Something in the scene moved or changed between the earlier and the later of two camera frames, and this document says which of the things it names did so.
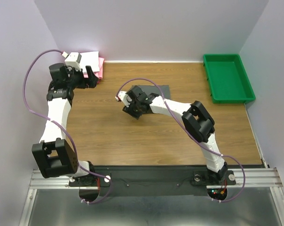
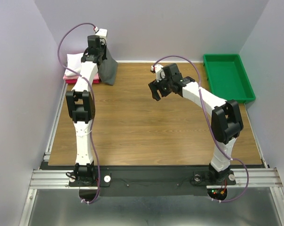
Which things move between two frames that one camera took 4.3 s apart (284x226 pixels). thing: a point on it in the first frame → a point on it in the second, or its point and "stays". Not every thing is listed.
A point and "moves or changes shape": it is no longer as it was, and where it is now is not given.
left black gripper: (90, 82) → (103, 46)
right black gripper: (130, 110) → (153, 90)
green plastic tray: (228, 80) stays
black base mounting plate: (153, 181) stays
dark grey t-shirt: (164, 89) moves or changes shape
